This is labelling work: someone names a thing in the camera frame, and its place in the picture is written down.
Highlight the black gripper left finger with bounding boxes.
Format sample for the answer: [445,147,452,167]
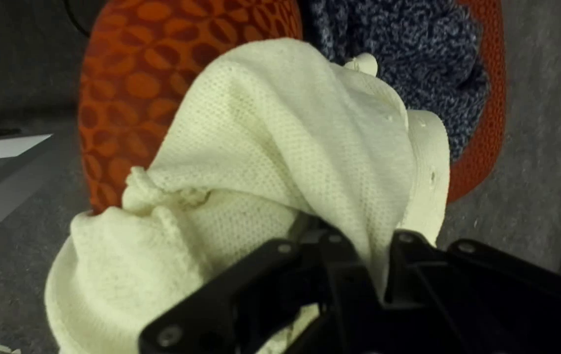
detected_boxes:
[138,218,388,354]

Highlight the cream knitted cloth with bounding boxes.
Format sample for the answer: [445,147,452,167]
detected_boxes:
[43,35,452,354]

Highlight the navy speckled cloth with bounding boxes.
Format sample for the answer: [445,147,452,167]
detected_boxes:
[297,0,492,163]

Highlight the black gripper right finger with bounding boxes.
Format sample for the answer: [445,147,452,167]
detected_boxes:
[384,228,561,354]

